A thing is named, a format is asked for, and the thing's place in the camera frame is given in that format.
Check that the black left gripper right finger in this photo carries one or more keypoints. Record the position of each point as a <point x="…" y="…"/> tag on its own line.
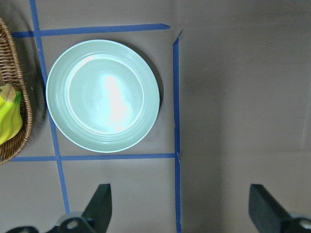
<point x="266" y="213"/>

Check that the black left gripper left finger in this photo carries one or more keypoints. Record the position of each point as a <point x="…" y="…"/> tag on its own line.
<point x="99" y="210"/>

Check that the light green plate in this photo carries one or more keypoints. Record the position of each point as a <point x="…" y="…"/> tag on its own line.
<point x="102" y="96"/>

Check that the yellow banana bunch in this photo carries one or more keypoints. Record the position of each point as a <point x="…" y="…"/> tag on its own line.
<point x="10" y="117"/>

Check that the brown wicker basket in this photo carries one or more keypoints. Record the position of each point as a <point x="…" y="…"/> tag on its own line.
<point x="10" y="72"/>

